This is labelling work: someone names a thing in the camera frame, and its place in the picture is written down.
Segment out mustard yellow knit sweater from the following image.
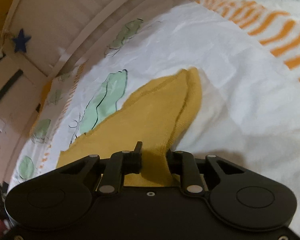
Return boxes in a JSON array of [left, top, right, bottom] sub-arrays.
[[57, 67, 202, 187]]

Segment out dark blue star decoration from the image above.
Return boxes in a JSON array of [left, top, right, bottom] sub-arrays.
[[12, 28, 31, 53]]

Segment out white leaf-print duvet cover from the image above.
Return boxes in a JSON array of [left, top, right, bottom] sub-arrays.
[[10, 0, 300, 236]]

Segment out orange fitted bed sheet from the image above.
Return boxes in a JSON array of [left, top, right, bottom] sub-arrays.
[[39, 79, 53, 112]]

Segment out light wooden bed frame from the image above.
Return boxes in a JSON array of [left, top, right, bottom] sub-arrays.
[[0, 0, 206, 181]]

